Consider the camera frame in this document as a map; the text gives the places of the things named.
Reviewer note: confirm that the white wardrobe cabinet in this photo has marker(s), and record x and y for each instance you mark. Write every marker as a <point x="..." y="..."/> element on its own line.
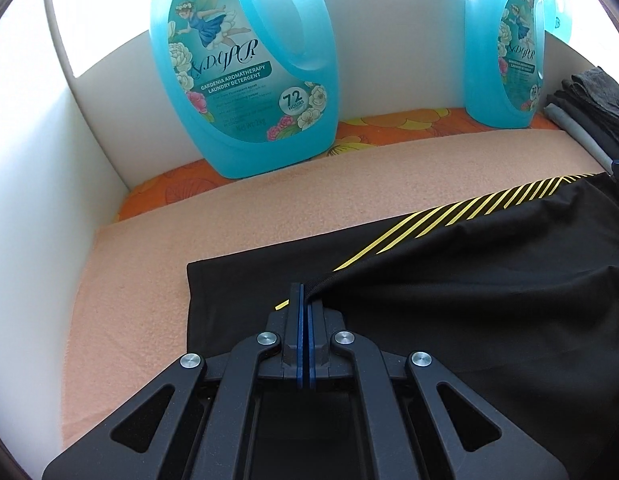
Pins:
<point x="56" y="189"/>

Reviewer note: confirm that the grey folded pants bottom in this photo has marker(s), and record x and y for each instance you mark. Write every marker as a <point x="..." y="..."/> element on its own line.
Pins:
<point x="560" y="117"/>

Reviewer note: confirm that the dark grey folded garment top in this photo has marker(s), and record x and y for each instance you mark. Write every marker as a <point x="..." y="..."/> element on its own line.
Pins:
<point x="591" y="98"/>

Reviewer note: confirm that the blue detergent bottle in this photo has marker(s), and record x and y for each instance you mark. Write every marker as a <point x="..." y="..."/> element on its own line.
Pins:
<point x="255" y="83"/>
<point x="504" y="61"/>

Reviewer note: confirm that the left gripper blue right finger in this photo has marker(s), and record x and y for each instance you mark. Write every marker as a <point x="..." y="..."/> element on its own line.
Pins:
<point x="420" y="421"/>

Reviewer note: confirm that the right blue detergent bottle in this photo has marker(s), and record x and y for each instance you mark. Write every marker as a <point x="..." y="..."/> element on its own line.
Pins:
<point x="504" y="61"/>

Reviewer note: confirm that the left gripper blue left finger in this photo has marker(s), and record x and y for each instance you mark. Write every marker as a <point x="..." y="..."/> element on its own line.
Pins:
<point x="194" y="420"/>

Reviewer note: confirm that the orange floral bed sheet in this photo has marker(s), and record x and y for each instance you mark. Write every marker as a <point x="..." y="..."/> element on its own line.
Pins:
<point x="353" y="135"/>

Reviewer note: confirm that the black shorts with yellow stripes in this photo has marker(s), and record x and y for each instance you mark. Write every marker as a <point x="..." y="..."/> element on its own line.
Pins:
<point x="517" y="294"/>

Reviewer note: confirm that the peach towel on bed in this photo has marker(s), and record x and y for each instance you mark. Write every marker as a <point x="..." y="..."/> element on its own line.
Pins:
<point x="130" y="313"/>

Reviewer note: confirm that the left blue detergent bottle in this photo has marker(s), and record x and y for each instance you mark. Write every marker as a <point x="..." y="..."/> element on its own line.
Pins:
<point x="255" y="83"/>

